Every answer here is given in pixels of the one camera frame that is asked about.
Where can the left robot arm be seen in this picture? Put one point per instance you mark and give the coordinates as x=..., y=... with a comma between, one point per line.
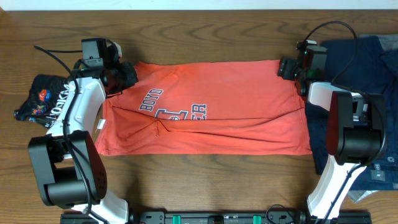
x=68, y=169

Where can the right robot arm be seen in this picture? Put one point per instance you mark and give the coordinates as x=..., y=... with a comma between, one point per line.
x=355, y=135

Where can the navy blue shirt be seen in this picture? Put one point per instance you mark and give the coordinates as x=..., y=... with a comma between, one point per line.
x=371, y=70

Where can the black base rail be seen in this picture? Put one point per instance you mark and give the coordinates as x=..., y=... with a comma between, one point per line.
x=274, y=214

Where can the grey garment under pile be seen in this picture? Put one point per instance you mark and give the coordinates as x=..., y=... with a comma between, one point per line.
x=388, y=42

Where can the red soccer t-shirt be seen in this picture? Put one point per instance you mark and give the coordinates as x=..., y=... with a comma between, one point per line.
x=206, y=108

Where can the black printed shirt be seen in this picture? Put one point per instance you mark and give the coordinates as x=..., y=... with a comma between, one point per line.
x=45, y=101

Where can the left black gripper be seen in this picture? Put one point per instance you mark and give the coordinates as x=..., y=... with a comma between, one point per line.
x=129, y=74

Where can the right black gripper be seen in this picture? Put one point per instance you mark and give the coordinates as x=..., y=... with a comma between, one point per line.
x=286, y=67

